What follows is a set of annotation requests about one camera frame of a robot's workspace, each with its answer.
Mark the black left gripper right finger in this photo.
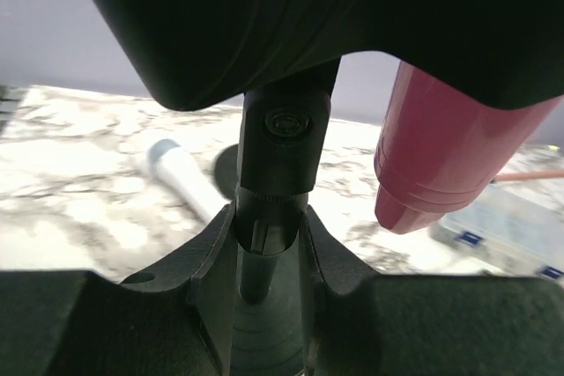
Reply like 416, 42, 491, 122
299, 209, 563, 376

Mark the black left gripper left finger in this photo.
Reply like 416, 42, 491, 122
1, 206, 236, 375

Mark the white toy microphone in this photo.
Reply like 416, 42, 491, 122
145, 138, 226, 225

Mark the pink toy microphone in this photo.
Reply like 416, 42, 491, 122
374, 63, 561, 234

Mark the black mic stand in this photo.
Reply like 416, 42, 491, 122
93, 0, 563, 375

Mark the clear plastic organizer box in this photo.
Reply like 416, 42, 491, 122
430, 184, 563, 284

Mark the pink music stand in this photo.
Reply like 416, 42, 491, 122
492, 169, 564, 183

